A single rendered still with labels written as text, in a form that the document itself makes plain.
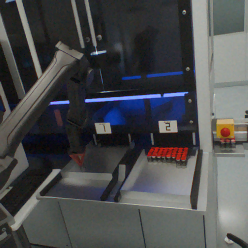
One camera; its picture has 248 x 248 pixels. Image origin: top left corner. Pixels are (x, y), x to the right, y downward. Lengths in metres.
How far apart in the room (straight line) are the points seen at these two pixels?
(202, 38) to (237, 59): 4.69
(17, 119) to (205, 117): 0.82
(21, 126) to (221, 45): 5.32
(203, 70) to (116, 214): 0.98
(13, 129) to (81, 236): 1.36
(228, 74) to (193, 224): 4.61
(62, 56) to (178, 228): 1.17
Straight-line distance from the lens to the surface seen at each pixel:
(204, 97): 1.16
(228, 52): 5.76
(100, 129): 1.34
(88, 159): 1.35
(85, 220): 1.77
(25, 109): 0.64
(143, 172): 1.15
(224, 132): 1.18
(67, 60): 0.70
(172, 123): 1.21
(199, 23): 1.11
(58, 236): 2.01
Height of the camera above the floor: 1.48
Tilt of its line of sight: 21 degrees down
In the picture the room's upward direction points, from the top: 10 degrees counter-clockwise
